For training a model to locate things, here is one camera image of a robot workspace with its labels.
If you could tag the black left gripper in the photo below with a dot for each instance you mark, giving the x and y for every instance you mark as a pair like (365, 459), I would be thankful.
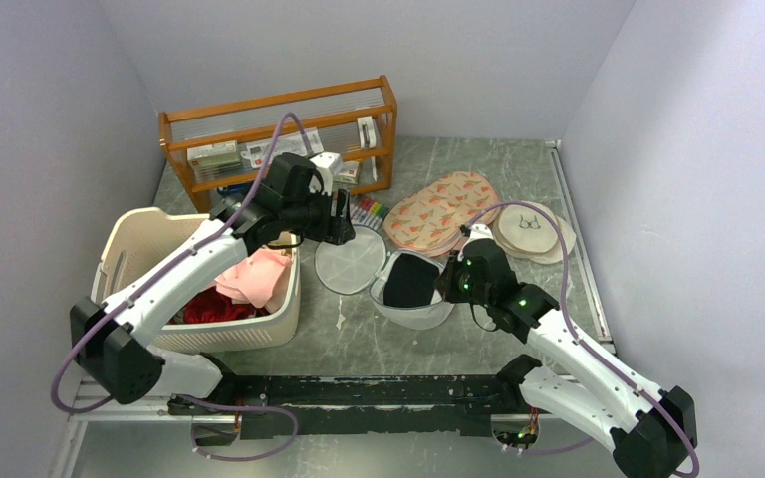
(336, 229)

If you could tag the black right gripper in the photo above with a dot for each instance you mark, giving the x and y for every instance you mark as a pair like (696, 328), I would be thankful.
(445, 283)

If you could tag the white mesh laundry bag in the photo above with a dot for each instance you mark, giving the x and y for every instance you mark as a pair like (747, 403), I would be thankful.
(362, 266)

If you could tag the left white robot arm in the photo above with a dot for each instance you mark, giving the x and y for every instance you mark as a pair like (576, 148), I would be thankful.
(112, 339)

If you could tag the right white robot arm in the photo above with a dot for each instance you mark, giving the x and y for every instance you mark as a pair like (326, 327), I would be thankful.
(650, 431)

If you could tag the black bra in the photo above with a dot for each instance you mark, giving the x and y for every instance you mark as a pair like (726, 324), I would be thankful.
(410, 283)

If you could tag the peach patterned laundry bag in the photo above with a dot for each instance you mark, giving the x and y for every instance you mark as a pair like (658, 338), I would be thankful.
(429, 220)

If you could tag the cream round laundry bag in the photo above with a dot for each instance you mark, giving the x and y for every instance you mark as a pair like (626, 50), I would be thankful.
(526, 234)

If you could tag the cream plastic laundry basket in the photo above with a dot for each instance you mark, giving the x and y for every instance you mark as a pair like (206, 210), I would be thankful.
(142, 238)

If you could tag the pack of coloured markers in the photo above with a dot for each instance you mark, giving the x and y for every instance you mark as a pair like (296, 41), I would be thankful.
(367, 212)

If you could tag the small white red box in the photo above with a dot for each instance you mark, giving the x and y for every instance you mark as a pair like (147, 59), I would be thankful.
(350, 173)

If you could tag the pink cloth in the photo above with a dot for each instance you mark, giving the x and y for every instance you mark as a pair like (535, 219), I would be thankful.
(260, 280)

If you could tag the white upright box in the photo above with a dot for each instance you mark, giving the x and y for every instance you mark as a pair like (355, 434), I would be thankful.
(368, 140)

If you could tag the white packet on shelf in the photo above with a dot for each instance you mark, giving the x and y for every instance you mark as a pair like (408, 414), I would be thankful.
(253, 153)

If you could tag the white box on shelf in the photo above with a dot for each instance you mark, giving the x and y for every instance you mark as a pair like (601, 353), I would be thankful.
(210, 157)

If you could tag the red cloth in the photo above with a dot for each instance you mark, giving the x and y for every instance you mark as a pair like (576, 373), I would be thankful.
(208, 307)

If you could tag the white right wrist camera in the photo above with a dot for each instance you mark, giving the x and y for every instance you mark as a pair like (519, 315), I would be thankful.
(475, 232)

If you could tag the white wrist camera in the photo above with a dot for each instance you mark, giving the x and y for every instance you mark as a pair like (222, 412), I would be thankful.
(327, 166)
(475, 232)

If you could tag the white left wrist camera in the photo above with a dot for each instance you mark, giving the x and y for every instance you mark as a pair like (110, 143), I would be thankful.
(327, 166)

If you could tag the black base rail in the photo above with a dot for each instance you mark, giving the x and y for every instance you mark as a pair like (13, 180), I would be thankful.
(272, 406)

